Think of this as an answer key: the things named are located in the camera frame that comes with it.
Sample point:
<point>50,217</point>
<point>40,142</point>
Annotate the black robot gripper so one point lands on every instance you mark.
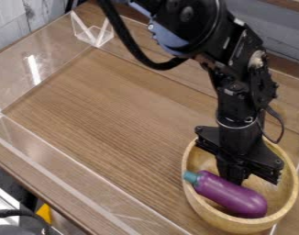
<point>241,152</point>

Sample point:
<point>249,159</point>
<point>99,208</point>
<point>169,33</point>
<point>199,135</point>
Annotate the purple toy eggplant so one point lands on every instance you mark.
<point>242,201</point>

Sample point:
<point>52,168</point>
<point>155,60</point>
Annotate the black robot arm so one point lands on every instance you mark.
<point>199,30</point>

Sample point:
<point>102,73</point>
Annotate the brown wooden bowl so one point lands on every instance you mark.
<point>281,197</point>

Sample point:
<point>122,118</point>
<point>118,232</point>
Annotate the black device with yellow label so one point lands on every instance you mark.
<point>22,221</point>

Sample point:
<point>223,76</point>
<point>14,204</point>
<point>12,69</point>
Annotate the clear acrylic corner bracket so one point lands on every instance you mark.
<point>94,35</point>

